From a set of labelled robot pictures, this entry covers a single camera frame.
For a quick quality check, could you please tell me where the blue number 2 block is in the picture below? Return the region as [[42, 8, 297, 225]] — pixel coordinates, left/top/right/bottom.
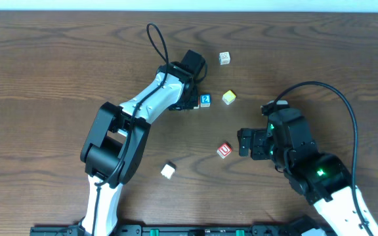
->
[[199, 94, 211, 108]]

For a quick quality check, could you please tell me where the red letter I block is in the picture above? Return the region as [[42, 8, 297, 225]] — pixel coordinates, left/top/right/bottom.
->
[[194, 101, 200, 109]]

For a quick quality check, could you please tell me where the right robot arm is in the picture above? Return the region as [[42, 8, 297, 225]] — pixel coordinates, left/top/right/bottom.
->
[[237, 108, 378, 235]]

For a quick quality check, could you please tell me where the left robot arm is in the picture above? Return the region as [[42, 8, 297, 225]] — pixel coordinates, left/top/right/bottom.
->
[[78, 50, 207, 235]]

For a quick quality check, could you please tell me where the white letter M block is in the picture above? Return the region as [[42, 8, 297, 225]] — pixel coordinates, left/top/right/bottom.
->
[[219, 52, 231, 65]]

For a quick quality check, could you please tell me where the yellow topped wooden block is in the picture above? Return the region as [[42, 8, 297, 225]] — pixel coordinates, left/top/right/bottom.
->
[[222, 90, 236, 105]]

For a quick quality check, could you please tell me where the red letter U block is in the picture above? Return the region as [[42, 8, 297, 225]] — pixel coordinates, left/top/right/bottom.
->
[[217, 143, 232, 159]]

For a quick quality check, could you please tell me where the plain white wooden block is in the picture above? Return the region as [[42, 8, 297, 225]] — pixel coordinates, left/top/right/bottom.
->
[[161, 163, 176, 180]]

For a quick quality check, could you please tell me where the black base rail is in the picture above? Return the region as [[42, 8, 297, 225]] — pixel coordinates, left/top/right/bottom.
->
[[30, 225, 336, 236]]

